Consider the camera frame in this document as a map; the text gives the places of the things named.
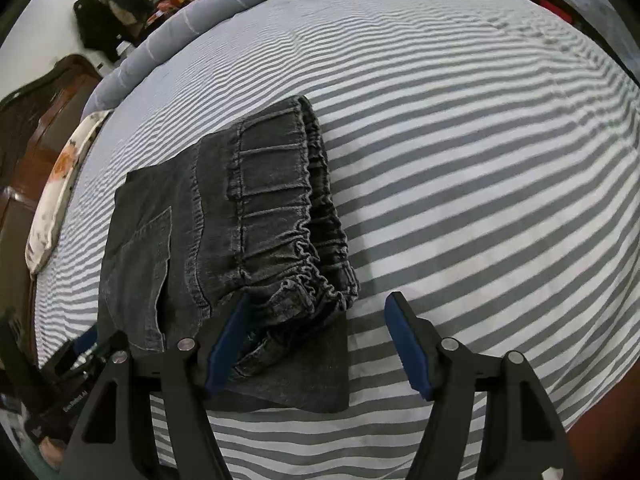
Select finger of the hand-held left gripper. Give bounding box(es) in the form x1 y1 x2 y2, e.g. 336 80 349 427
52 325 130 376

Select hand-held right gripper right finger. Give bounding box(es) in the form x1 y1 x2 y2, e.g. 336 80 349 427
384 291 579 480

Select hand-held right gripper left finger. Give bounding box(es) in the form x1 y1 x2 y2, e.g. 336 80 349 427
57 292 252 480

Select dark grey denim pants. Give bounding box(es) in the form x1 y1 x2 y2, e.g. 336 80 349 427
98 95 362 414

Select person's left hand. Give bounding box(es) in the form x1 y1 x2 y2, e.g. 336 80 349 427
39 436 70 468

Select floral pillow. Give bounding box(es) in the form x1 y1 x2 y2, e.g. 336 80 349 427
25 109 113 276

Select grey white striped bed sheet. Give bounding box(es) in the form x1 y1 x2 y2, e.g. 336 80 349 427
30 0 640 480

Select dark wooden headboard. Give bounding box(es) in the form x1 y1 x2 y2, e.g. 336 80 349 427
0 54 103 311

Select dark hanging clothes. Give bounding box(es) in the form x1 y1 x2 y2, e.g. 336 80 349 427
72 0 156 63

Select grey rolled blanket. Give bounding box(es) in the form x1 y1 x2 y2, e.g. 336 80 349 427
80 0 401 121

